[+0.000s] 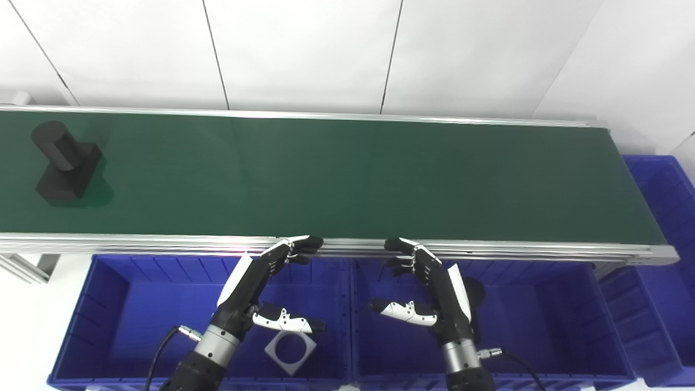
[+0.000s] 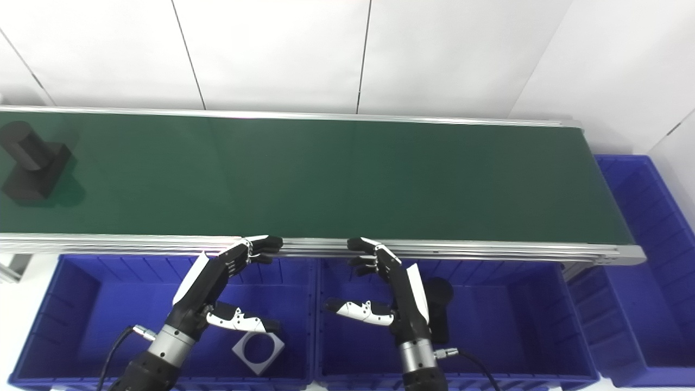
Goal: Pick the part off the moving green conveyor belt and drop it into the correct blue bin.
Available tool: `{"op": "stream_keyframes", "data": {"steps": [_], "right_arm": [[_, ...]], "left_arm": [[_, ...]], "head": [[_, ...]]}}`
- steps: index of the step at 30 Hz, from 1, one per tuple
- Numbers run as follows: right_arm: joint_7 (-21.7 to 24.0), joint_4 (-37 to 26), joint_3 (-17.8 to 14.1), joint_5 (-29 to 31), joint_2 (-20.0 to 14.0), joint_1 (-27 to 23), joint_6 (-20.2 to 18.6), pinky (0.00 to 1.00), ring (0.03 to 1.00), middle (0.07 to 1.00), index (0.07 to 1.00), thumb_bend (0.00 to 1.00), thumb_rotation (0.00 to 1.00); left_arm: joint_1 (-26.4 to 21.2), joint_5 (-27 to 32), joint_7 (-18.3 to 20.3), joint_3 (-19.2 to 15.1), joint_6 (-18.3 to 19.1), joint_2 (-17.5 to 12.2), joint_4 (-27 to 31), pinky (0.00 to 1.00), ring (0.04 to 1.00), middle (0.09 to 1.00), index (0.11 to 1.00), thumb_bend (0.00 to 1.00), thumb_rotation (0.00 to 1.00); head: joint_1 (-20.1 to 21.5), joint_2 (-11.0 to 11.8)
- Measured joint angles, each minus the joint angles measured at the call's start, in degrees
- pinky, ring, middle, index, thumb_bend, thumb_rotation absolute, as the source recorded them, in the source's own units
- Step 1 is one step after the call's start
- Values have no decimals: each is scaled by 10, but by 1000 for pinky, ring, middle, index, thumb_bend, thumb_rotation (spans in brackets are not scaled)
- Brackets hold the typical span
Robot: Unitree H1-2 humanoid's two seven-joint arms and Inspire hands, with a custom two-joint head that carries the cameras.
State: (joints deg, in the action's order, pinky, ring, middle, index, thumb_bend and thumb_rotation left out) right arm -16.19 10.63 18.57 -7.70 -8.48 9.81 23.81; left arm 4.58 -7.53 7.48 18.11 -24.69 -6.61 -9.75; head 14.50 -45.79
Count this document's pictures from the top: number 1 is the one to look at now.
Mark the black cylinder part square base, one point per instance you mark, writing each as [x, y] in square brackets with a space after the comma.
[68, 174]

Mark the grey square plate round hole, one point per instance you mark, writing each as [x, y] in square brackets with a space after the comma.
[290, 371]

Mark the grey conveyor end housing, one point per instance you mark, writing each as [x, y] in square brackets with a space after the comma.
[21, 99]

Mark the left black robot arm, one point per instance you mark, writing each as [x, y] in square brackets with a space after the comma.
[201, 374]

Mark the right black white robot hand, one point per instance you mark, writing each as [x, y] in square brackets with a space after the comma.
[450, 304]

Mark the green conveyor belt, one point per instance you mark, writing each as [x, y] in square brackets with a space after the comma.
[326, 174]
[163, 241]

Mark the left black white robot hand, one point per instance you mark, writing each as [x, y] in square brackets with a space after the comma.
[244, 293]

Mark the aluminium conveyor support leg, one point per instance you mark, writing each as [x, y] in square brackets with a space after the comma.
[21, 269]

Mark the blue plastic bin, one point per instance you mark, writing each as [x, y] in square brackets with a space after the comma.
[668, 304]
[136, 326]
[543, 326]

